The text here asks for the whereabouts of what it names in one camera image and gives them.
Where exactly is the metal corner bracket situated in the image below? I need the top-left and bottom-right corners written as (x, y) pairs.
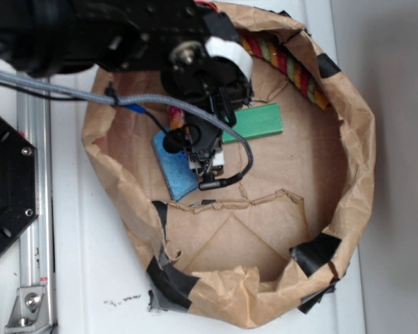
top-left (4, 286), bottom-right (53, 333)

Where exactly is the multicolour twisted rope toy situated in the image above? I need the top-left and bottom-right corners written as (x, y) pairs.
top-left (172, 33), bottom-right (330, 129)

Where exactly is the green rectangular block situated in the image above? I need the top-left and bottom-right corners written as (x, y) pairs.
top-left (233, 103), bottom-right (284, 141)

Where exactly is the grey braided cable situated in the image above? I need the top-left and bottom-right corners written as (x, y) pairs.
top-left (0, 66), bottom-right (254, 191)

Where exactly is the blue sponge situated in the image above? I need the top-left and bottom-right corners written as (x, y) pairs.
top-left (151, 132), bottom-right (198, 201)

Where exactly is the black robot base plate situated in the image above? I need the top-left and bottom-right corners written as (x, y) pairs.
top-left (0, 116), bottom-right (38, 257)

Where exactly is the brown paper bag basin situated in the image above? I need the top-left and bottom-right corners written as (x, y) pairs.
top-left (82, 3), bottom-right (376, 328)

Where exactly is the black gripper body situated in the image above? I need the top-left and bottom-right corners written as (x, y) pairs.
top-left (161, 36), bottom-right (253, 181)

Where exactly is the aluminium extrusion rail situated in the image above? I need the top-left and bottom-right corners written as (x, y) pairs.
top-left (5, 92), bottom-right (58, 333)

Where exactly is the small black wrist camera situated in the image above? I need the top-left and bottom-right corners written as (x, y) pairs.
top-left (163, 126), bottom-right (192, 154)

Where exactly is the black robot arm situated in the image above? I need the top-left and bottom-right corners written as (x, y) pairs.
top-left (0, 1), bottom-right (253, 190)

